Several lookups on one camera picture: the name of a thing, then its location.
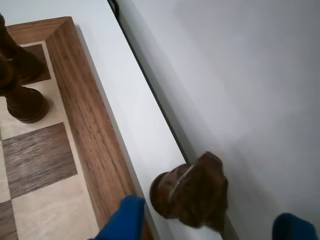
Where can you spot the wooden chessboard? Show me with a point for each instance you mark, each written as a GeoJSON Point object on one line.
{"type": "Point", "coordinates": [82, 112]}

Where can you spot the dark knight chess piece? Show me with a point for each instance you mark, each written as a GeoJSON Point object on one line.
{"type": "Point", "coordinates": [195, 190]}

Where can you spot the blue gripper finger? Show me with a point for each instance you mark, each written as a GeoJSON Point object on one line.
{"type": "Point", "coordinates": [122, 220]}
{"type": "Point", "coordinates": [295, 227]}

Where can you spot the dark rook chess piece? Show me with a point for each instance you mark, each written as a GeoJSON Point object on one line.
{"type": "Point", "coordinates": [22, 57]}

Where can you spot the dark pawn chess piece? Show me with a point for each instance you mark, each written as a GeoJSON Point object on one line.
{"type": "Point", "coordinates": [27, 105]}

